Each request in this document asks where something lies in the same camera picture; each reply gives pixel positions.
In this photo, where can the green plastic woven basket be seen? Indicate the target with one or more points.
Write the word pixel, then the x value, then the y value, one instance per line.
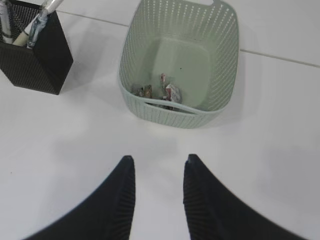
pixel 195 45

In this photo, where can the small grey paper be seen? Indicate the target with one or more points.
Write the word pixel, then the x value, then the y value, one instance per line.
pixel 142 91

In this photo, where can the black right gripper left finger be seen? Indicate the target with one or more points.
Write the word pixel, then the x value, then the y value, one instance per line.
pixel 106 214

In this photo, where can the white grey pen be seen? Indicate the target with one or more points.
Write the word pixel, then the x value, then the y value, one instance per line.
pixel 5 22

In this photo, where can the beige grip pen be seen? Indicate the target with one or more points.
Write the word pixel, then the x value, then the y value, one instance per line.
pixel 21 40

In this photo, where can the clear grey pen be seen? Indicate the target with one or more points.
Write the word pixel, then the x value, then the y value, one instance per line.
pixel 38 25

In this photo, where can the black mesh pen holder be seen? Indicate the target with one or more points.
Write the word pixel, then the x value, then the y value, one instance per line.
pixel 43 68

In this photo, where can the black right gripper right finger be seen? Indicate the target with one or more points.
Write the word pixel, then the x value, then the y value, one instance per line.
pixel 213 212

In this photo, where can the colourful paper piece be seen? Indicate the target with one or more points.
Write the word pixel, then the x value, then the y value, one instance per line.
pixel 170 92

